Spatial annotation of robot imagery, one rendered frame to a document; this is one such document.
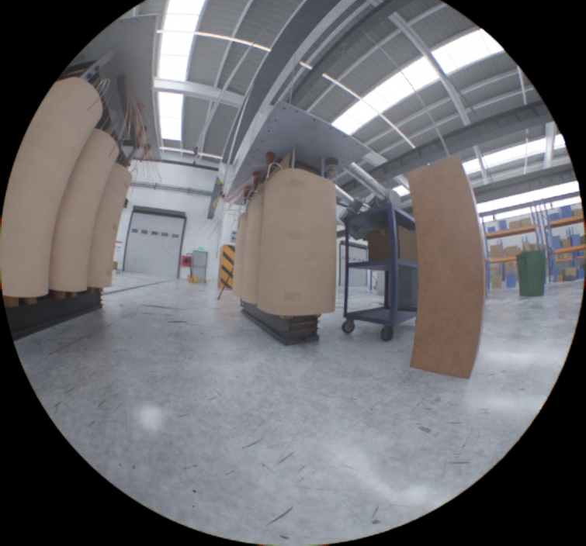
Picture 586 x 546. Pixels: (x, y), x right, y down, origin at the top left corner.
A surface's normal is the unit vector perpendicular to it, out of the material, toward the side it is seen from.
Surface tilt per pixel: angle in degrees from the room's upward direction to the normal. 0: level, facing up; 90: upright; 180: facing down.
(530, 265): 94
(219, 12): 174
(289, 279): 90
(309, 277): 90
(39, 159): 90
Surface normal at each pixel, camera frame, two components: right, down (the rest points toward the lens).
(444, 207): -0.87, -0.11
